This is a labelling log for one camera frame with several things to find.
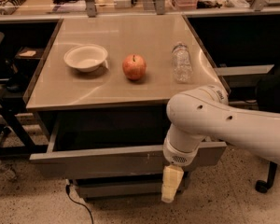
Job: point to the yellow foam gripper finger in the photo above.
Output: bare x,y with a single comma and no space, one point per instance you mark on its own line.
171,179

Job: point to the grey top drawer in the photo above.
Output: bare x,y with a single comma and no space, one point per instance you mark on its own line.
71,154

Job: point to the grey drawer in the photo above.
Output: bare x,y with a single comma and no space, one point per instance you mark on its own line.
105,187
71,154

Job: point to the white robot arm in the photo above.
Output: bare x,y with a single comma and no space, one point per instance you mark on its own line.
205,111

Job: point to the grey bottom drawer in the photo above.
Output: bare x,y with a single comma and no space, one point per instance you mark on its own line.
105,187

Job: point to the clear plastic water bottle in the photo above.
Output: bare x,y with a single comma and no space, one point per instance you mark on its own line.
181,63

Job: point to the red apple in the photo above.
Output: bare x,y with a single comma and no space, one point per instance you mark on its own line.
134,67

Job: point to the grey metal shelf beam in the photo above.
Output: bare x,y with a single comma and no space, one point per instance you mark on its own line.
244,70

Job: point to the black office chair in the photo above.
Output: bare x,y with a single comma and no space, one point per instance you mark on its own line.
268,91

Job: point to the white paper bowl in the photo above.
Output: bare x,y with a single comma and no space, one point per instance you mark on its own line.
85,58

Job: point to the black folding table frame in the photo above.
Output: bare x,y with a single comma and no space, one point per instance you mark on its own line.
12,124

